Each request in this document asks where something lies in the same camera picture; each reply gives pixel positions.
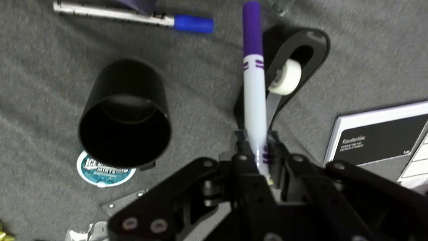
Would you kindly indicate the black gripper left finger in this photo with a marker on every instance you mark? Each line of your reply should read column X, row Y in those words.
column 248, row 179

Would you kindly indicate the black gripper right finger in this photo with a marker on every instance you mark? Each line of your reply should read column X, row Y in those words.
column 277, row 158

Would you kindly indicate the white purple-capped marker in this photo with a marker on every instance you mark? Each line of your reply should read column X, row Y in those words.
column 255, row 94

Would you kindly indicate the black mug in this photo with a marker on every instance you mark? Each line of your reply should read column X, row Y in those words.
column 126, row 120

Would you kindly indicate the black tape dispenser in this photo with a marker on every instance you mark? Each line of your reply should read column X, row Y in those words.
column 291, row 57

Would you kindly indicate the round teal tin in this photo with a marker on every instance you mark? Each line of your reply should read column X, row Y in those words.
column 101, row 176

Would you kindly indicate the blue pen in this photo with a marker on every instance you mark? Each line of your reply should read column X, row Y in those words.
column 178, row 22

